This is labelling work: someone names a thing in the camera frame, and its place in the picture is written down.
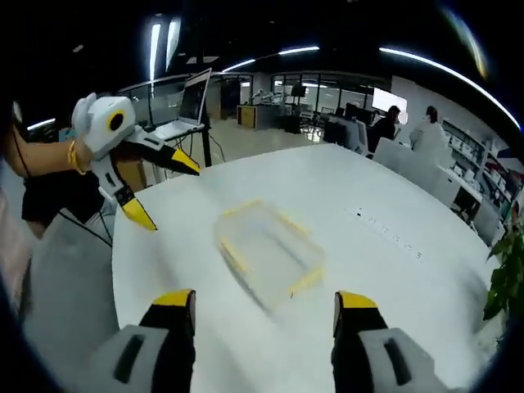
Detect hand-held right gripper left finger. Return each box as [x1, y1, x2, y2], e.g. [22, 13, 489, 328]
[88, 288, 197, 393]

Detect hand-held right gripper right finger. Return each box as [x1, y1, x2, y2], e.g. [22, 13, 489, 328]
[330, 290, 450, 393]

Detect clear box with yellow buckle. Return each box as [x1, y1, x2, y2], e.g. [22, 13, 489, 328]
[214, 198, 328, 317]

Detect brown cardboard box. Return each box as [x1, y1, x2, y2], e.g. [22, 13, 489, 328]
[115, 156, 149, 194]

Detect black laptop stand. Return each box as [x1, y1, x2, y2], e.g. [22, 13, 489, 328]
[161, 118, 225, 178]

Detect silver laptop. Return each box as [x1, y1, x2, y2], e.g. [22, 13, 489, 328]
[151, 67, 213, 141]

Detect yellow cabinet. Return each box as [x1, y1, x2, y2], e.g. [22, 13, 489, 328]
[237, 103, 262, 132]

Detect person's light clothing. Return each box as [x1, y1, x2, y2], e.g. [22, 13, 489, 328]
[0, 190, 34, 318]

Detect green potted plant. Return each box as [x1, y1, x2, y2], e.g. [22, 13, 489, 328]
[482, 202, 524, 354]

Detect white desk partition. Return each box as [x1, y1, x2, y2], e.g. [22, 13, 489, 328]
[373, 136, 459, 208]

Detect white storage shelf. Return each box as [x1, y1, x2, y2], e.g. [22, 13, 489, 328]
[441, 118, 519, 214]

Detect long ceiling light strip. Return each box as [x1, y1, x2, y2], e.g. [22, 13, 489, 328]
[377, 46, 522, 130]

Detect gold bracelet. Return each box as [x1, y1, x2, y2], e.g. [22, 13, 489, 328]
[66, 138, 89, 176]

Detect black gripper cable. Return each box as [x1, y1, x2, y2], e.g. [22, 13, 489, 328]
[11, 102, 114, 247]

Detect bright wall screen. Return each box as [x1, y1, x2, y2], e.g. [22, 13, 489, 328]
[371, 87, 411, 124]

